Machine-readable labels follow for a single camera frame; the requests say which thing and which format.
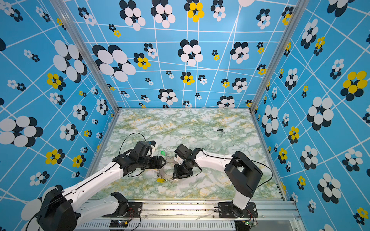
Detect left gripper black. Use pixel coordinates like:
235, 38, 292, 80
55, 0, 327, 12
138, 155, 168, 169

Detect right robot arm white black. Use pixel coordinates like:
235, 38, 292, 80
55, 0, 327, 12
172, 144, 263, 218

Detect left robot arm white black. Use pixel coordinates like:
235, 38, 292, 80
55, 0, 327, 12
34, 141, 167, 231

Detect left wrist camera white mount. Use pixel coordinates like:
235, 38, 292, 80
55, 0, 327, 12
146, 141, 157, 157

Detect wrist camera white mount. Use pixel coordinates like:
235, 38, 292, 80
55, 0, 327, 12
174, 144, 193, 165
146, 141, 157, 157

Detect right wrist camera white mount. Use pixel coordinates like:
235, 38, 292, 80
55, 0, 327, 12
174, 144, 193, 165

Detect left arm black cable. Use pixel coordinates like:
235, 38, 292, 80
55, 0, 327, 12
118, 132, 148, 158

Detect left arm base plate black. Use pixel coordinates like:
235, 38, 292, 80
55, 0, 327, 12
103, 202, 143, 218

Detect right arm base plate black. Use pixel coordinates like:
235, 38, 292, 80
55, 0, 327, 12
216, 202, 259, 218

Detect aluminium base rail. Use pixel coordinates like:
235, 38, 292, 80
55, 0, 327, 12
73, 199, 306, 231

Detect left corner aluminium post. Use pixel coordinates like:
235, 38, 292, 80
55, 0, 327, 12
50, 1, 119, 113

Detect corner aluminium post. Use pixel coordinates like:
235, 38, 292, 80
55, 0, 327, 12
250, 0, 310, 114
50, 1, 119, 113

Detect right corner aluminium post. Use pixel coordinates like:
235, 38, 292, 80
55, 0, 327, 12
250, 0, 310, 114

